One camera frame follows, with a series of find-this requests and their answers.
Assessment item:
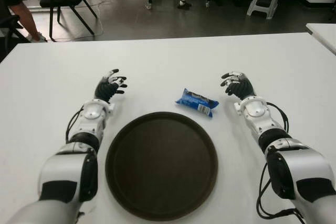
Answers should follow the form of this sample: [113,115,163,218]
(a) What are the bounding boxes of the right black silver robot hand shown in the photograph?
[219,71,257,101]

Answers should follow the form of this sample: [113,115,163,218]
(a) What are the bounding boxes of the black left forearm cable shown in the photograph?
[65,105,85,141]

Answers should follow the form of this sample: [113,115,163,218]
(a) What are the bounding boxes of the black right elbow cable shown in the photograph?
[257,162,302,224]

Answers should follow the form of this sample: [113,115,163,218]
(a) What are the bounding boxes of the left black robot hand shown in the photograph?
[94,68,128,103]

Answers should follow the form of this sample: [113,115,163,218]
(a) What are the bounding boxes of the black forearm cable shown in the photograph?
[267,100,292,136]
[65,105,85,141]

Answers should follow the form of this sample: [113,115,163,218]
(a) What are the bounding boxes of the blue Oreo cookie package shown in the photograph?
[175,88,219,118]

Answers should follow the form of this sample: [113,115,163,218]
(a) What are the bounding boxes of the round dark brown tray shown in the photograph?
[105,112,218,221]

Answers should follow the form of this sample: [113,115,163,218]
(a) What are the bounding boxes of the black right forearm cable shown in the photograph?
[267,100,292,136]

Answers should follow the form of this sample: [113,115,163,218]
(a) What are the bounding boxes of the white side table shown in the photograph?
[306,23,336,56]

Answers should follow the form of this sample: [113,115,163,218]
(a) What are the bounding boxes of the black chair frame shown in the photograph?
[0,15,27,49]

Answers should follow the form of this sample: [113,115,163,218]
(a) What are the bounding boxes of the person in black shorts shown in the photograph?
[0,0,48,43]

